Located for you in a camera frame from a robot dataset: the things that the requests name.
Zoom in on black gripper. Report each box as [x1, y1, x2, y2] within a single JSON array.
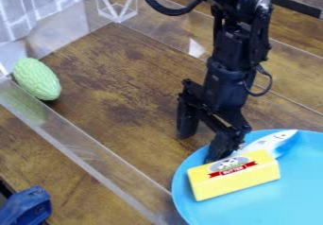
[[176, 59, 252, 164]]

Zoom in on blue oval tray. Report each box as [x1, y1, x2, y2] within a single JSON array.
[[172, 130, 323, 225]]

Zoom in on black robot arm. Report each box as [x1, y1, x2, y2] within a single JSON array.
[[176, 0, 272, 163]]

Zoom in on white toy fish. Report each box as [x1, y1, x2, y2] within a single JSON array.
[[230, 130, 298, 158]]

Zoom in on yellow butter block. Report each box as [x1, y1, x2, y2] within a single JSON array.
[[186, 149, 280, 201]]

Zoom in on clear acrylic front barrier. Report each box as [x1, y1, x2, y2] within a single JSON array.
[[0, 77, 186, 225]]

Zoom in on clear acrylic barrier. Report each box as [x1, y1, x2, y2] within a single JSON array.
[[125, 0, 323, 115], [0, 77, 186, 225]]

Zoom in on clear acrylic back barrier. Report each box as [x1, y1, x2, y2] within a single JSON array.
[[125, 0, 323, 115]]

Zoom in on green bitter gourd toy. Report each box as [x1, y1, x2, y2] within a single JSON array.
[[11, 58, 61, 100]]

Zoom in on blue clamp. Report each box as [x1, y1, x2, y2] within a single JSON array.
[[0, 186, 53, 225]]

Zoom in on white patterned curtain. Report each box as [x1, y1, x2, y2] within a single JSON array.
[[0, 0, 81, 45]]

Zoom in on clear acrylic corner bracket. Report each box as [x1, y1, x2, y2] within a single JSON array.
[[95, 0, 137, 24]]

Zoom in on black cable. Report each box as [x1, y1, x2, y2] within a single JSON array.
[[134, 0, 212, 17]]

